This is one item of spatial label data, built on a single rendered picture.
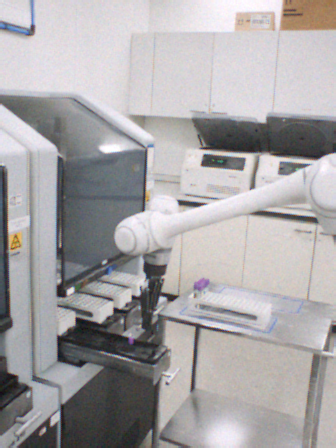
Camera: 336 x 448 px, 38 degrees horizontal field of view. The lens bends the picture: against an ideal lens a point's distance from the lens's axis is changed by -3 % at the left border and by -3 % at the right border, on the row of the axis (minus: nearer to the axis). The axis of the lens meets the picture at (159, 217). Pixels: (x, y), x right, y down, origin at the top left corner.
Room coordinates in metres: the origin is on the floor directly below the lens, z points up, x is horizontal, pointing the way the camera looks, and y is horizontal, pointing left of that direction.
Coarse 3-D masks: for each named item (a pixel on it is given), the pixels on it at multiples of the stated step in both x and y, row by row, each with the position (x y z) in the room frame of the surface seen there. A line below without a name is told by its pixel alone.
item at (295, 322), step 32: (192, 288) 2.00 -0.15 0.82; (224, 288) 2.02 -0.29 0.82; (160, 320) 1.71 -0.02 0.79; (192, 320) 1.67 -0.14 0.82; (224, 320) 1.68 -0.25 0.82; (288, 320) 1.70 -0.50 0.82; (320, 320) 1.71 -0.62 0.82; (320, 352) 1.47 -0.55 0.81; (160, 384) 1.71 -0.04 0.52; (192, 384) 2.10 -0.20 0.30; (320, 384) 1.86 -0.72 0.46; (160, 416) 1.72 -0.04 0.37; (192, 416) 1.86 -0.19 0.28; (224, 416) 1.87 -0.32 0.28; (256, 416) 1.88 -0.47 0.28; (288, 416) 1.90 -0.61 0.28
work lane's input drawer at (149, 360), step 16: (64, 336) 1.49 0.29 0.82; (80, 336) 1.52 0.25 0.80; (96, 336) 1.53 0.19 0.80; (112, 336) 1.53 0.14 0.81; (64, 352) 1.47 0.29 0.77; (80, 352) 1.44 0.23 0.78; (96, 352) 1.42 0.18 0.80; (112, 352) 1.41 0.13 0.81; (128, 352) 1.43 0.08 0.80; (144, 352) 1.44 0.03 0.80; (160, 352) 1.42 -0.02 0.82; (112, 368) 1.40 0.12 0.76; (128, 368) 1.38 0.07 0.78; (144, 368) 1.36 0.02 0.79; (160, 368) 1.39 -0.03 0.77
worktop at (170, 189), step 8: (160, 184) 4.37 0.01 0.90; (168, 184) 4.40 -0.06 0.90; (176, 184) 4.42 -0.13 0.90; (160, 192) 3.95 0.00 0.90; (168, 192) 3.97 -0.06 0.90; (176, 192) 3.99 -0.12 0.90; (184, 200) 3.80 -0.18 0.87; (192, 200) 3.78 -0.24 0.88; (200, 200) 3.75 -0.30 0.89; (208, 200) 3.73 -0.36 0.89; (216, 200) 3.72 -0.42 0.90; (272, 208) 3.54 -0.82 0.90; (280, 208) 3.53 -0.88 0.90; (288, 208) 3.55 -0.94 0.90; (296, 208) 3.57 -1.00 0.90
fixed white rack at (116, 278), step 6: (108, 276) 1.98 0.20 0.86; (114, 276) 1.98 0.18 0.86; (120, 276) 1.98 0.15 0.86; (126, 276) 1.99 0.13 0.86; (132, 276) 1.99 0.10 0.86; (138, 276) 2.00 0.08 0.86; (108, 282) 2.04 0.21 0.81; (114, 282) 1.93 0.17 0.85; (120, 282) 1.92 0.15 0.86; (126, 282) 1.92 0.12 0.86; (132, 282) 1.92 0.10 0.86; (138, 282) 1.93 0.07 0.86; (132, 288) 1.90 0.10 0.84; (138, 288) 1.90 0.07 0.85; (132, 294) 1.90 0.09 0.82; (138, 294) 1.90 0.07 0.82
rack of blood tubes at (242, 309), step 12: (192, 300) 1.73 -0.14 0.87; (204, 300) 1.71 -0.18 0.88; (216, 300) 1.72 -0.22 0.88; (228, 300) 1.73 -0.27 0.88; (240, 300) 1.73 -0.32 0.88; (252, 300) 1.73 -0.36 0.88; (192, 312) 1.73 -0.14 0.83; (204, 312) 1.71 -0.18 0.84; (216, 312) 1.73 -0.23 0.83; (228, 312) 1.74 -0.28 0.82; (240, 312) 1.75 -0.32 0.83; (252, 312) 1.63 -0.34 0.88; (264, 312) 1.62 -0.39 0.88; (252, 324) 1.63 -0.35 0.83; (264, 324) 1.62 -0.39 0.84
